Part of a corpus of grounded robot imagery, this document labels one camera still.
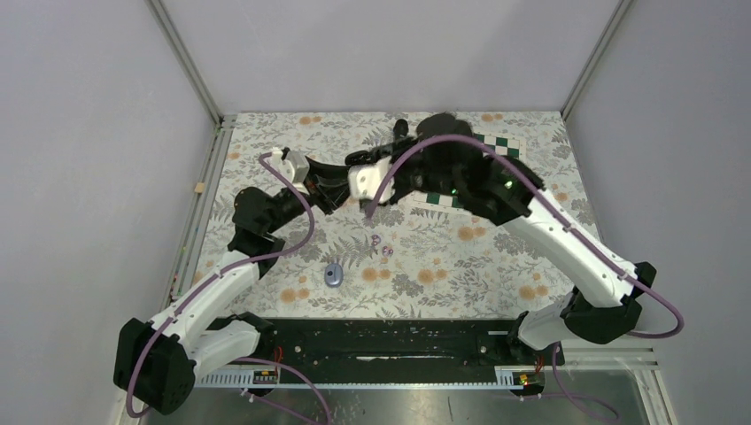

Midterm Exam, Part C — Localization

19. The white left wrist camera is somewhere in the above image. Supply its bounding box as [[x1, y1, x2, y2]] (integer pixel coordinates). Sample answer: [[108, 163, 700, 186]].
[[268, 148, 310, 194]]

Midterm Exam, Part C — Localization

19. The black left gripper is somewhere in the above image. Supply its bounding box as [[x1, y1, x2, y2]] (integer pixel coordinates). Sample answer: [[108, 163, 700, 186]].
[[266, 157, 352, 235]]

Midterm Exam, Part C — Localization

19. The lavender earbuds case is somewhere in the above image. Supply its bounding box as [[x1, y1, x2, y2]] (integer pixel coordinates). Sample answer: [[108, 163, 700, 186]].
[[324, 262, 344, 288]]

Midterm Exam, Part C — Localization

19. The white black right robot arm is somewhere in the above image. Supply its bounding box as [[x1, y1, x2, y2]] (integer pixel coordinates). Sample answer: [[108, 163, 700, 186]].
[[345, 113, 656, 365]]

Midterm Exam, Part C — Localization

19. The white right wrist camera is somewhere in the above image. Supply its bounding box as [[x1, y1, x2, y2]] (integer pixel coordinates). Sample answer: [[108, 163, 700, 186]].
[[347, 157, 391, 201]]

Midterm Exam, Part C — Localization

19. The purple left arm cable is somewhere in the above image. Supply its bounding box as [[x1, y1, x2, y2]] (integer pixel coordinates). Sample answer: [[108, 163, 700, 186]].
[[124, 151, 333, 425]]

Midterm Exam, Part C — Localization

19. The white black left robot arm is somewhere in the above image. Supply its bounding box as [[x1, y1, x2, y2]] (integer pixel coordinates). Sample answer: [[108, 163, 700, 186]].
[[113, 151, 350, 418]]

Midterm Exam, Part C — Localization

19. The green white chessboard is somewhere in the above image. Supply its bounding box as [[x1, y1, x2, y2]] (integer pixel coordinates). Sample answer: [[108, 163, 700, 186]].
[[406, 134, 526, 215]]

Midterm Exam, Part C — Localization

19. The floral tablecloth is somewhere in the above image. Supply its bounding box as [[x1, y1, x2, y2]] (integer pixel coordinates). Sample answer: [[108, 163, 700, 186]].
[[194, 112, 573, 319]]

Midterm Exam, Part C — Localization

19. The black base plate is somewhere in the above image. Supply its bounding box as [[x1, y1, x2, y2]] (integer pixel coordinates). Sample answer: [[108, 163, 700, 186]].
[[251, 317, 565, 373]]

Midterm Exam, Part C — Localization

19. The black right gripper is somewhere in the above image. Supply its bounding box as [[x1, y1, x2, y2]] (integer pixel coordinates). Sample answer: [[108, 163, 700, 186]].
[[369, 135, 462, 207]]

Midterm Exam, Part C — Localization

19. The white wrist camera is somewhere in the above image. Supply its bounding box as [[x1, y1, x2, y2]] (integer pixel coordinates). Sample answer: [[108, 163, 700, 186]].
[[347, 157, 391, 201], [268, 148, 310, 194]]

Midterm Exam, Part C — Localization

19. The white slotted cable duct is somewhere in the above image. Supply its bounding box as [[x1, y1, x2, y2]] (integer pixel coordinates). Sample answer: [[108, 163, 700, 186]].
[[196, 365, 529, 390]]

